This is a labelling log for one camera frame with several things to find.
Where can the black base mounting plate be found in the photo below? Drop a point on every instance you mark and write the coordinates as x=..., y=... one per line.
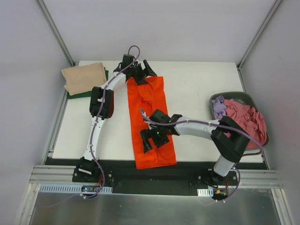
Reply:
x=183, y=179

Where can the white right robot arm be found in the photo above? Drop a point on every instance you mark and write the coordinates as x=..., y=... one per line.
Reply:
x=230, y=140

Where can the aluminium front cross rail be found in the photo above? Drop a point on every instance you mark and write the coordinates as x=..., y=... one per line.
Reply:
x=54, y=174

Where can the white slotted cable duct right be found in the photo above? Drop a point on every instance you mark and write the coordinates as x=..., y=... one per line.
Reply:
x=205, y=192

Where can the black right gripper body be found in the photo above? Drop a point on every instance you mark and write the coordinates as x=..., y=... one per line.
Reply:
x=154, y=138

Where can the aluminium frame rail left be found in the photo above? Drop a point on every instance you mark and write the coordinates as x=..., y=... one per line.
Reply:
x=51, y=24

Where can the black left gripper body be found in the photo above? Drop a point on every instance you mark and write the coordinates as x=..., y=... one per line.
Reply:
x=141, y=72

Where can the white slotted cable duct left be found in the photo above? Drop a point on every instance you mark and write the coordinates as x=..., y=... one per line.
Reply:
x=74, y=189

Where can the orange t-shirt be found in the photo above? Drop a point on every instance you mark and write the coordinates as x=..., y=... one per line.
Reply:
x=149, y=97

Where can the lavender crumpled t-shirt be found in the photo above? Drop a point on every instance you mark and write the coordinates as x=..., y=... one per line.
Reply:
x=219, y=108

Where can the aluminium frame rail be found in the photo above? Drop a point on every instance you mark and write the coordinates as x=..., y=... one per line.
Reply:
x=51, y=24
x=263, y=26

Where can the folded beige t-shirt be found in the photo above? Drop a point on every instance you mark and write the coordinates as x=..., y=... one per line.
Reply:
x=83, y=79

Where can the white slotted cable duct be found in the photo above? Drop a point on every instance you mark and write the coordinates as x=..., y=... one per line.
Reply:
x=74, y=189
x=205, y=192

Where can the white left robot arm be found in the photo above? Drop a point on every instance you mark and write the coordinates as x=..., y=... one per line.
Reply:
x=102, y=106

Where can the pink crumpled t-shirt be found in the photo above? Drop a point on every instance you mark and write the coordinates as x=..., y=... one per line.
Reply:
x=250, y=120

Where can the aluminium frame rail right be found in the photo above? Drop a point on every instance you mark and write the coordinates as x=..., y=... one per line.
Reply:
x=263, y=26

